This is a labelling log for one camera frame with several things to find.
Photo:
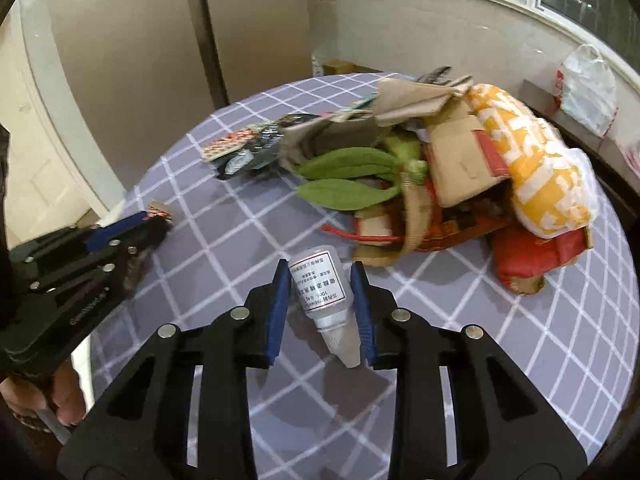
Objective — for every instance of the beige refrigerator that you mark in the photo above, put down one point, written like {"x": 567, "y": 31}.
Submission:
{"x": 140, "y": 50}

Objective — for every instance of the small white dropper bottle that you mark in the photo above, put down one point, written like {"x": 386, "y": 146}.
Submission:
{"x": 320, "y": 290}

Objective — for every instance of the small red white wrapper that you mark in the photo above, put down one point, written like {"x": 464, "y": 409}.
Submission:
{"x": 159, "y": 211}

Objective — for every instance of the black snack wrapper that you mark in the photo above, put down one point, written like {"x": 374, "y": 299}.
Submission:
{"x": 260, "y": 152}

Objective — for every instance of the torn brown cardboard piece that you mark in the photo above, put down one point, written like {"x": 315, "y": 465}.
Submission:
{"x": 415, "y": 97}

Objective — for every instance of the white plastic basket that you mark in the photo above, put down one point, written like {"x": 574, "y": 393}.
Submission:
{"x": 225, "y": 240}

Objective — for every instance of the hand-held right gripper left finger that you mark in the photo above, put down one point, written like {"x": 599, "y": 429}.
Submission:
{"x": 277, "y": 320}

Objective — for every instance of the green vegetable stalk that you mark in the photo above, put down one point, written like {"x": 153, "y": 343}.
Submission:
{"x": 407, "y": 152}

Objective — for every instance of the white panel door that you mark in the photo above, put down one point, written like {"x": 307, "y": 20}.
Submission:
{"x": 35, "y": 160}

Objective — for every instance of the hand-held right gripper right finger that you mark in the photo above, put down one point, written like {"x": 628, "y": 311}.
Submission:
{"x": 362, "y": 320}

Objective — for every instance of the person's left hand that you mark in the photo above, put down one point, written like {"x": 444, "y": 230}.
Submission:
{"x": 67, "y": 395}

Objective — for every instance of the orange white plastic bag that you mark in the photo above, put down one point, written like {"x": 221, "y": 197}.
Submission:
{"x": 540, "y": 170}

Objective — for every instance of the red plastic packet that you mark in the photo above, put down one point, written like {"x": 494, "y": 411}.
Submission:
{"x": 535, "y": 257}

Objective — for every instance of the small white green pack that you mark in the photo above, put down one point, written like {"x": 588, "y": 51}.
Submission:
{"x": 317, "y": 65}

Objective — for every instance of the red white patterned wrapper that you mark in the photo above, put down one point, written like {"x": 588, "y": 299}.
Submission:
{"x": 227, "y": 144}

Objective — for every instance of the crumpled brown paper bag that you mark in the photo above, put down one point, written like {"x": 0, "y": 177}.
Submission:
{"x": 330, "y": 137}

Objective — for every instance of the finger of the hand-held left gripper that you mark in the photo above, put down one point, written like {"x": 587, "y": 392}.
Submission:
{"x": 112, "y": 232}
{"x": 135, "y": 255}

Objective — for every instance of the pink white plastic bag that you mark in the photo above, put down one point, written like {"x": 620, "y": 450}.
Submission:
{"x": 631, "y": 157}

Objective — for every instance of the flat brown cardboard box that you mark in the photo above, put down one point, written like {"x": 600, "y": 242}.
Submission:
{"x": 462, "y": 160}

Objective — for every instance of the red patterned paper bag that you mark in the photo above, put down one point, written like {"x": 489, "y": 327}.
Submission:
{"x": 465, "y": 227}

